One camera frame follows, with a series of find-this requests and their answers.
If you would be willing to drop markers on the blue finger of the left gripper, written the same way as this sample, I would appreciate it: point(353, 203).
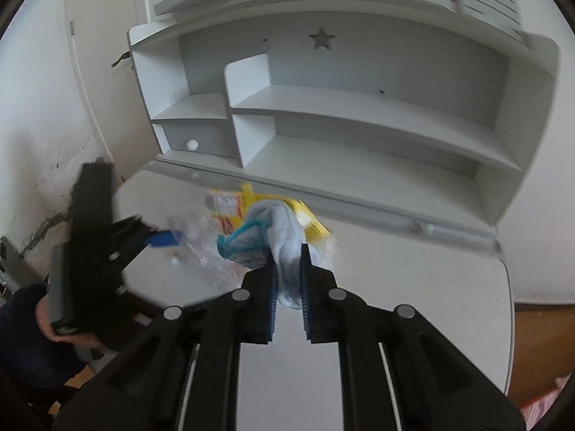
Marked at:
point(163, 238)

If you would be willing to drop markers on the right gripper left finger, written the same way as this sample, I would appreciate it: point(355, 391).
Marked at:
point(271, 297)

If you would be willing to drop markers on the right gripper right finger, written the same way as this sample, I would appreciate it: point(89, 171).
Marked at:
point(305, 292)

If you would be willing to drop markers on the clear plastic bag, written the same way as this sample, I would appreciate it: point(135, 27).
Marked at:
point(200, 234)

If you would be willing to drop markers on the light blue cloth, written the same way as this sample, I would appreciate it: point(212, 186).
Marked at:
point(251, 246)

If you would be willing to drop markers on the left hand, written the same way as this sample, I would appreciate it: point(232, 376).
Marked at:
point(84, 340)

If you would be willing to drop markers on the yellow snack bag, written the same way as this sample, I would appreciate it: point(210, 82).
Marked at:
point(234, 209)

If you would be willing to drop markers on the white desk with shelves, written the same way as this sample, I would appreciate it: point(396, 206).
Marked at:
point(408, 126)

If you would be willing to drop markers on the pink bed blanket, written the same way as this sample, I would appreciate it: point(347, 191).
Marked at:
point(537, 408)

